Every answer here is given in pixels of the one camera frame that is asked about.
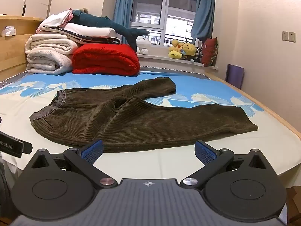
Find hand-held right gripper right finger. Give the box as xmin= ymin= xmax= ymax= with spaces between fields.
xmin=179 ymin=141 xmax=269 ymax=190

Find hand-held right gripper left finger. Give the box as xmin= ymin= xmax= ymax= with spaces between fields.
xmin=30 ymin=139 xmax=118 ymax=190

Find brown corduroy pants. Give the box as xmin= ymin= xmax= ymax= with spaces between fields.
xmin=29 ymin=76 xmax=259 ymax=153

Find blue white printed bed sheet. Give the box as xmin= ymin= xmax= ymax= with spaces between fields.
xmin=0 ymin=67 xmax=301 ymax=177

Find purple box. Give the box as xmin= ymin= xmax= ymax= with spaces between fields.
xmin=225 ymin=64 xmax=245 ymax=89

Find red folded blanket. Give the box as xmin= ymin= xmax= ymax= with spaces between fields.
xmin=72 ymin=44 xmax=141 ymax=76

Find wooden headboard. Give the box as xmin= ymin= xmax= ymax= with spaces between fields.
xmin=0 ymin=15 xmax=46 ymax=79

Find white folded quilt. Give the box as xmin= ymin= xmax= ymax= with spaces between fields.
xmin=25 ymin=34 xmax=78 ymax=75

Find black and white plush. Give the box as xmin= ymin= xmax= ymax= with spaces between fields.
xmin=194 ymin=47 xmax=204 ymax=63

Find cardboard box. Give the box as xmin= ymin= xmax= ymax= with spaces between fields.
xmin=286 ymin=186 xmax=301 ymax=224

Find red patterned cushion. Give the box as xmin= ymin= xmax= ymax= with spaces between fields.
xmin=201 ymin=38 xmax=219 ymax=67

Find window sill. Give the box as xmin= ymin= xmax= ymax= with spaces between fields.
xmin=136 ymin=53 xmax=219 ymax=70

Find yellow bear plush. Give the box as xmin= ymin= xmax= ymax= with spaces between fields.
xmin=181 ymin=43 xmax=197 ymax=61

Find yellow duck plush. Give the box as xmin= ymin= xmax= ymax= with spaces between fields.
xmin=168 ymin=40 xmax=185 ymax=59

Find white blanket with dark trim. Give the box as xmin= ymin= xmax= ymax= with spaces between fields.
xmin=39 ymin=26 xmax=123 ymax=46

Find tissue box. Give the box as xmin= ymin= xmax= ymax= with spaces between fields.
xmin=1 ymin=26 xmax=17 ymax=37

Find white seal plush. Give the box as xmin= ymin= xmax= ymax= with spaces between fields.
xmin=136 ymin=36 xmax=151 ymax=54

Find dark blue shark plush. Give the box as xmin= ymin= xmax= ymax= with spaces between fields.
xmin=69 ymin=9 xmax=150 ymax=50

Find white and pink cloth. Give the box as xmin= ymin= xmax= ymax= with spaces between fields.
xmin=36 ymin=8 xmax=75 ymax=33

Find blue curtain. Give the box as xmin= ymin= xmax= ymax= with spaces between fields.
xmin=190 ymin=0 xmax=216 ymax=44
xmin=114 ymin=0 xmax=137 ymax=30

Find wooden bed frame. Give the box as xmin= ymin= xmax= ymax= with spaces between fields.
xmin=207 ymin=73 xmax=301 ymax=140

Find window with white frame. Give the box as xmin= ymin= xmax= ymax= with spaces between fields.
xmin=128 ymin=0 xmax=200 ymax=48

